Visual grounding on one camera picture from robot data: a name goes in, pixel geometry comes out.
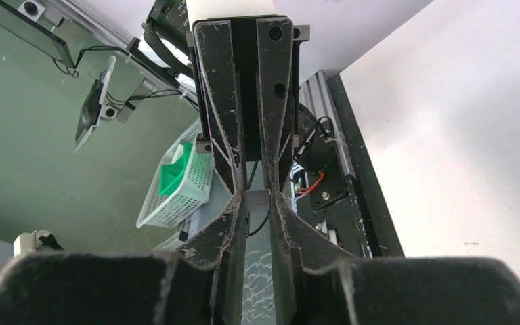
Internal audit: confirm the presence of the white perforated plastic basket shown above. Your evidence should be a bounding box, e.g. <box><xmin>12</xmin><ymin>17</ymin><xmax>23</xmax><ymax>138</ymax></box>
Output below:
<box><xmin>136</xmin><ymin>120</ymin><xmax>213</xmax><ymax>228</ymax></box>

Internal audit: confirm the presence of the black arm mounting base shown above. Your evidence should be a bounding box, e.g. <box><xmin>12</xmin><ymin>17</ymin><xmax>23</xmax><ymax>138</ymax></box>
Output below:
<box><xmin>288</xmin><ymin>75</ymin><xmax>404</xmax><ymax>258</ymax></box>

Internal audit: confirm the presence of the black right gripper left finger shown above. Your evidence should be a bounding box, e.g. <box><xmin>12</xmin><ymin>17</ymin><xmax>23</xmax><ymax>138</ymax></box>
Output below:
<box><xmin>0</xmin><ymin>191</ymin><xmax>247</xmax><ymax>324</ymax></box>

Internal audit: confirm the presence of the grey tablet on mount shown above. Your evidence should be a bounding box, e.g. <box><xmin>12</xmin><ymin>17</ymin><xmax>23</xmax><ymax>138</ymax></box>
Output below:
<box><xmin>74</xmin><ymin>56</ymin><xmax>118</xmax><ymax>153</ymax></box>

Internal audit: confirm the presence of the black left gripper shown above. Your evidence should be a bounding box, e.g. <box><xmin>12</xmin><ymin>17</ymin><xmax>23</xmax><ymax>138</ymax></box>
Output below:
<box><xmin>185</xmin><ymin>14</ymin><xmax>311</xmax><ymax>194</ymax></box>

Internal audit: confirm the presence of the green plastic part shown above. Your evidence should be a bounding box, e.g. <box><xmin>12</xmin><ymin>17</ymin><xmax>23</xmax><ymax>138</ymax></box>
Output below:
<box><xmin>158</xmin><ymin>142</ymin><xmax>193</xmax><ymax>196</ymax></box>

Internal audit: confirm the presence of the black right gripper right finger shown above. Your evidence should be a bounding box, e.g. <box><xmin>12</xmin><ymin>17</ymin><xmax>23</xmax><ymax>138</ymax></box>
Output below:
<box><xmin>270</xmin><ymin>191</ymin><xmax>520</xmax><ymax>324</ymax></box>

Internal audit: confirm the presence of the aluminium frame rail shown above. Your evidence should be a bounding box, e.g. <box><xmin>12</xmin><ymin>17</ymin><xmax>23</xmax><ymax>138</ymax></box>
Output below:
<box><xmin>299</xmin><ymin>70</ymin><xmax>356</xmax><ymax>177</ymax></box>

